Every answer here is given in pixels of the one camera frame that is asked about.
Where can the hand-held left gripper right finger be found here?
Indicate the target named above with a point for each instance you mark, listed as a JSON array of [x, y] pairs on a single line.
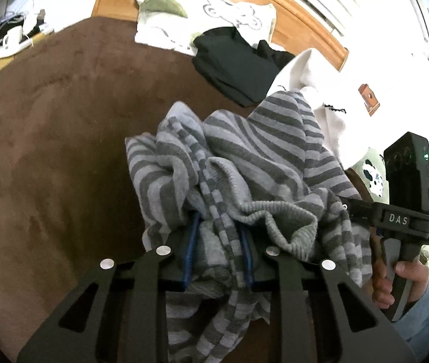
[[246, 261]]

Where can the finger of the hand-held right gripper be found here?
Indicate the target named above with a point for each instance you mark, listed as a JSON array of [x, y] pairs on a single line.
[[358, 208]]

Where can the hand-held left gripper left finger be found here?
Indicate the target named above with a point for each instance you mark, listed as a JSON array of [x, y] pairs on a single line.
[[190, 257]]

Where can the grey striped hoodie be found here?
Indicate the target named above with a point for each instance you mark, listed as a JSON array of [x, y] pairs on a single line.
[[267, 151]]

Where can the person's right hand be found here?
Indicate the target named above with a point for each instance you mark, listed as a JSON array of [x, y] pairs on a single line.
[[413, 276]]

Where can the green panda print quilt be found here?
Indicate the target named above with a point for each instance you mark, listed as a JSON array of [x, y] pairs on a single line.
[[371, 174]]

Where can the white fleece garment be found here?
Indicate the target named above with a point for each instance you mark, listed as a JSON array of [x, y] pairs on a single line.
[[343, 128]]

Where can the wooden chair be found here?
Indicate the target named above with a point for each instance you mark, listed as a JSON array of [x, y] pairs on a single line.
[[368, 98]]

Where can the brown blanket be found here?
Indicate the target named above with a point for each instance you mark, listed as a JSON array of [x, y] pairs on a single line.
[[55, 140]]

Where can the black garment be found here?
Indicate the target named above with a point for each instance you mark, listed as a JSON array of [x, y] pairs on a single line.
[[237, 68]]

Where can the wooden headboard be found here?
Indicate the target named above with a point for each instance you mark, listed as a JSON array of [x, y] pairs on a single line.
[[305, 19]]

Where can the bear print pillow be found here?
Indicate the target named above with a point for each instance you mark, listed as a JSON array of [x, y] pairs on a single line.
[[169, 26]]

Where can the white mug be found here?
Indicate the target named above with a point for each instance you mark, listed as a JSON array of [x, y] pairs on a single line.
[[13, 37]]

